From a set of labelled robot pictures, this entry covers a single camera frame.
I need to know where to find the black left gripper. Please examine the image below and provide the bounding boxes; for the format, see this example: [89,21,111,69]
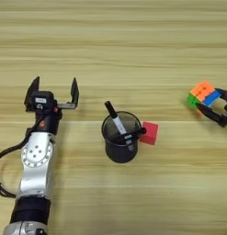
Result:
[23,75,80,136]

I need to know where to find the multicolour puzzle cube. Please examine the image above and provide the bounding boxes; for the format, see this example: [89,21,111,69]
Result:
[186,80,222,115]

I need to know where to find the white marker with black cap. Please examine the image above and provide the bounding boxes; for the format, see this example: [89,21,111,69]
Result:
[104,100,135,151]

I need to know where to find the red cube block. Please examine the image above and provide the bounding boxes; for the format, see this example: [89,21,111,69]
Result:
[139,120,160,146]

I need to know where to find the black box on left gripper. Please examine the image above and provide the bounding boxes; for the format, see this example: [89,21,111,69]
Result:
[30,90,55,114]

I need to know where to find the black mesh pen cup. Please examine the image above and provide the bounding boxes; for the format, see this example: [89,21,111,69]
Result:
[100,110,143,164]

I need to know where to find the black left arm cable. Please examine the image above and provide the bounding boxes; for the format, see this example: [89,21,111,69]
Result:
[0,127,38,199]

